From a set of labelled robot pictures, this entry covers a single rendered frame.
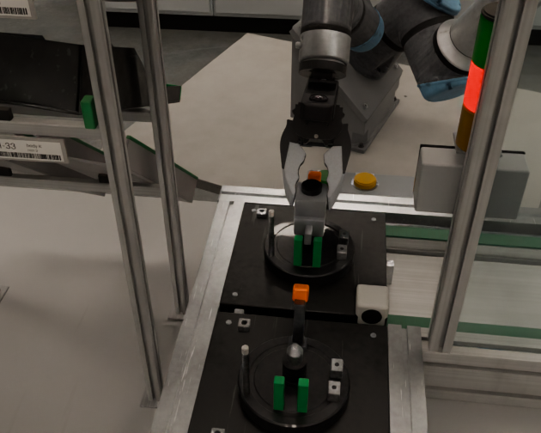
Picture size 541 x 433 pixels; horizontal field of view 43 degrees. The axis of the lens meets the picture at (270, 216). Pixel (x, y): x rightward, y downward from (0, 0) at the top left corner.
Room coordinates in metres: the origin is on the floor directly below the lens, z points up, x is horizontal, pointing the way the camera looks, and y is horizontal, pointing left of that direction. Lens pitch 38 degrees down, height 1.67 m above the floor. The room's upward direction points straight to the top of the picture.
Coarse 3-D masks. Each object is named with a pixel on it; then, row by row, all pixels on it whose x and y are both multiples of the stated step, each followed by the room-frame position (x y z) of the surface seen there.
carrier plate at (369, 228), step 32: (256, 224) 0.87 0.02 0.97; (352, 224) 0.87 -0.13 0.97; (384, 224) 0.87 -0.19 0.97; (256, 256) 0.79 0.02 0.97; (384, 256) 0.79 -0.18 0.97; (224, 288) 0.72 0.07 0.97; (256, 288) 0.72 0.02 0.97; (288, 288) 0.72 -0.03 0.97; (320, 288) 0.72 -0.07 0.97; (352, 288) 0.72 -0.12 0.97; (352, 320) 0.66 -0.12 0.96
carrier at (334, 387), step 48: (240, 336) 0.62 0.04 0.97; (288, 336) 0.62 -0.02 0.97; (336, 336) 0.62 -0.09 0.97; (384, 336) 0.62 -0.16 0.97; (240, 384) 0.53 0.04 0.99; (288, 384) 0.53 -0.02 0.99; (336, 384) 0.52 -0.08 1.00; (384, 384) 0.54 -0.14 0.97; (192, 432) 0.47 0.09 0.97; (240, 432) 0.47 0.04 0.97; (288, 432) 0.47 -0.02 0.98; (336, 432) 0.47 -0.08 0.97; (384, 432) 0.47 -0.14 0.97
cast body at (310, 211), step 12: (312, 180) 0.80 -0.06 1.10; (300, 192) 0.78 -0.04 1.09; (312, 192) 0.78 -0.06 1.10; (324, 192) 0.78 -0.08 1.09; (300, 204) 0.77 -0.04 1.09; (312, 204) 0.77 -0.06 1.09; (324, 204) 0.76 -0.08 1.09; (300, 216) 0.77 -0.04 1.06; (312, 216) 0.77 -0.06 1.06; (324, 216) 0.76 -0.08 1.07; (300, 228) 0.76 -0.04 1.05; (312, 228) 0.76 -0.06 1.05; (324, 228) 0.76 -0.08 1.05
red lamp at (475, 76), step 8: (472, 64) 0.65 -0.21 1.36; (472, 72) 0.65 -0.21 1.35; (480, 72) 0.64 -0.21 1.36; (472, 80) 0.64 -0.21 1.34; (480, 80) 0.63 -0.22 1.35; (472, 88) 0.64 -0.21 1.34; (464, 96) 0.66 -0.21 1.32; (472, 96) 0.64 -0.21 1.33; (464, 104) 0.65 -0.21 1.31; (472, 104) 0.64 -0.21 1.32
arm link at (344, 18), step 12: (312, 0) 0.97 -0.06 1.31; (324, 0) 0.96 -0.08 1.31; (336, 0) 0.96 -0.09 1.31; (348, 0) 0.97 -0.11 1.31; (360, 0) 1.01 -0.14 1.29; (312, 12) 0.95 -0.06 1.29; (324, 12) 0.95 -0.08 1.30; (336, 12) 0.95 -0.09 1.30; (348, 12) 0.96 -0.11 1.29; (360, 12) 1.00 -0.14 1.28; (312, 24) 0.94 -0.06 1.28; (324, 24) 0.94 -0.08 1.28; (336, 24) 0.94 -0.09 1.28; (348, 24) 0.95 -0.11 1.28
